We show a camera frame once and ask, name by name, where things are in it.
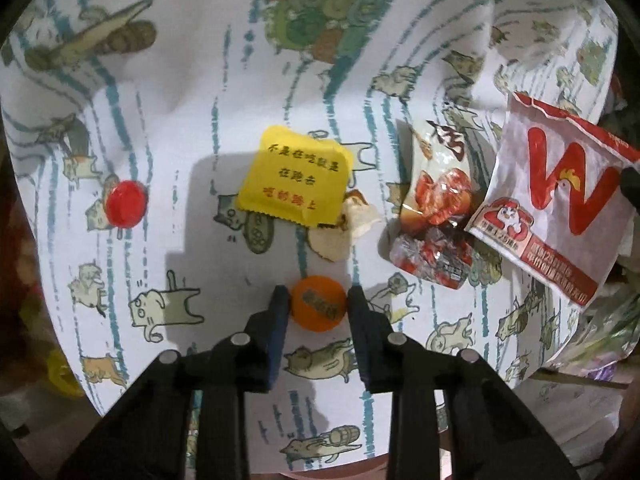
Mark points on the white cat-print cloth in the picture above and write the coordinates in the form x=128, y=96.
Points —
x=176, y=94

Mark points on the dried fruit peel piece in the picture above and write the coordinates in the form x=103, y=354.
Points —
x=334, y=243

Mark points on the red bottle cap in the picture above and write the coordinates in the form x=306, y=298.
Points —
x=125, y=205

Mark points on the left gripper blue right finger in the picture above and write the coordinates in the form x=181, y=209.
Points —
x=377, y=359

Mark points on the yellow plastic bag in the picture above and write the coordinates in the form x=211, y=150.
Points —
x=61, y=377

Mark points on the red white snack wrapper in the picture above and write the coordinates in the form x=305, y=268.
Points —
x=431, y=243

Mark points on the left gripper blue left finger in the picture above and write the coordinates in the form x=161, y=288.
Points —
x=266, y=331

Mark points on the orange bottle cap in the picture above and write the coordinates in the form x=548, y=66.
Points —
x=318, y=303

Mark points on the white red W paper bag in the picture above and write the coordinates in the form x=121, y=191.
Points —
x=554, y=205

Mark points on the yellow snack packet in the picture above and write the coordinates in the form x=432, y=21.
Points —
x=297, y=178

